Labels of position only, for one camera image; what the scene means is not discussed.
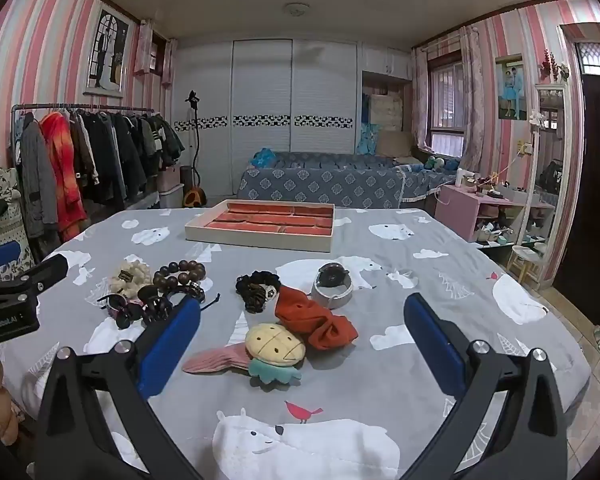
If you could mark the stacked storage boxes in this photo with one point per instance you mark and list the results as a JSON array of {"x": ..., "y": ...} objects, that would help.
[{"x": 170, "y": 185}]

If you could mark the metal clothes rack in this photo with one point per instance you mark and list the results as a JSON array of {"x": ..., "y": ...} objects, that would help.
[{"x": 80, "y": 107}]

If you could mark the grey polar bear tablecloth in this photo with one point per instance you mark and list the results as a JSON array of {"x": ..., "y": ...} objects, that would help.
[{"x": 370, "y": 310}]

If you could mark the cyan cloth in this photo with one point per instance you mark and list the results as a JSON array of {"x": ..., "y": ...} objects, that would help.
[{"x": 262, "y": 159}]

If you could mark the round ceiling light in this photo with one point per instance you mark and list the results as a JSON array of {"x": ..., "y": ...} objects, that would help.
[{"x": 297, "y": 9}]

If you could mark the cream fluffy scrunchie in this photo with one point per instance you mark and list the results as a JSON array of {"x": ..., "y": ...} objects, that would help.
[{"x": 135, "y": 269}]

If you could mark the beige plush toy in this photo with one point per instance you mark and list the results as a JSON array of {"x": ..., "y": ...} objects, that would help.
[{"x": 0, "y": 410}]

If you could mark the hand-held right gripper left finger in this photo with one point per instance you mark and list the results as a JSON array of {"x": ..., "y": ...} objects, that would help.
[{"x": 172, "y": 340}]

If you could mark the white standing mirror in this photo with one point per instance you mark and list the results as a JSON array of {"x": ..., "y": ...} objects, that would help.
[{"x": 547, "y": 170}]

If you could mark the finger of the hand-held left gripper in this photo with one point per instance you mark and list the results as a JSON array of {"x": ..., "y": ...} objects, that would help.
[
  {"x": 45, "y": 272},
  {"x": 0, "y": 256}
]

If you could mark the dark multicoloured hair clip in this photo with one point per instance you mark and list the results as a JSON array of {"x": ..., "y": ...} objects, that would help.
[{"x": 125, "y": 317}]

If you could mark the sofa with blue cover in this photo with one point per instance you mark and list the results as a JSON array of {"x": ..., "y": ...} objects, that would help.
[{"x": 320, "y": 182}]

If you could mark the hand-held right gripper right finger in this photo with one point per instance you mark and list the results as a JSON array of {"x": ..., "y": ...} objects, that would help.
[{"x": 432, "y": 340}]

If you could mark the unframed wall poster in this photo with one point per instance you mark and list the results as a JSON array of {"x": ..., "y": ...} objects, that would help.
[{"x": 510, "y": 85}]

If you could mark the pineapple plush hair clip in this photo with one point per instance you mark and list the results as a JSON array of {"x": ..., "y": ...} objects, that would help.
[{"x": 275, "y": 345}]

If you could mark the dark door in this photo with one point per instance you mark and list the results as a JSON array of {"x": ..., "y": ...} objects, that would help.
[{"x": 595, "y": 185}]

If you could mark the short pink floral curtain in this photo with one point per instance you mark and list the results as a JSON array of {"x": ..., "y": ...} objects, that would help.
[{"x": 420, "y": 100}]

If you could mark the white wardrobe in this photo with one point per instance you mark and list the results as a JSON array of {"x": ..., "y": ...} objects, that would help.
[{"x": 260, "y": 85}]

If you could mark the red flower wall decoration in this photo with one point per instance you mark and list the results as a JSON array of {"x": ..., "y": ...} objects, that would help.
[{"x": 554, "y": 67}]

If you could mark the garment steamer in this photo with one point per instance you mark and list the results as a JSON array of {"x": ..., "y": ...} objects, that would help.
[{"x": 196, "y": 195}]

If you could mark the stacked bedding in niche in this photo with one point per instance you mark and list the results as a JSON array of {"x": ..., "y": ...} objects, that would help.
[{"x": 387, "y": 120}]

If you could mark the pink cabinet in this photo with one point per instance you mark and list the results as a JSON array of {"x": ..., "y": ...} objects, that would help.
[{"x": 455, "y": 210}]

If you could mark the framed wall poster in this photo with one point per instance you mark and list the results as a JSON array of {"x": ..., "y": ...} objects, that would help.
[{"x": 105, "y": 50}]

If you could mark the red lined jewelry tray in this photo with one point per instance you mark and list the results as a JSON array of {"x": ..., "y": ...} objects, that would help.
[{"x": 260, "y": 220}]

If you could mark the row of hanging clothes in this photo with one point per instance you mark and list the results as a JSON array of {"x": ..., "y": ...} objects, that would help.
[{"x": 105, "y": 150}]

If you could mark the small white stool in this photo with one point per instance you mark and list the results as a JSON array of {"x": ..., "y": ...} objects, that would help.
[{"x": 525, "y": 252}]

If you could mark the black and brown scrunchie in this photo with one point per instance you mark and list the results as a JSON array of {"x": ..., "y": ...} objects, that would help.
[{"x": 252, "y": 300}]

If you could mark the orange red hair bow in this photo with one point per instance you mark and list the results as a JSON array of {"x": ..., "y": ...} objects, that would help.
[{"x": 325, "y": 327}]

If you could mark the small window with pink curtains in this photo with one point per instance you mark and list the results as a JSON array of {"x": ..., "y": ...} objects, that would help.
[{"x": 152, "y": 50}]

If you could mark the long pink floral curtain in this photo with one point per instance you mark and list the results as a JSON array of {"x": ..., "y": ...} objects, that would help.
[{"x": 472, "y": 100}]

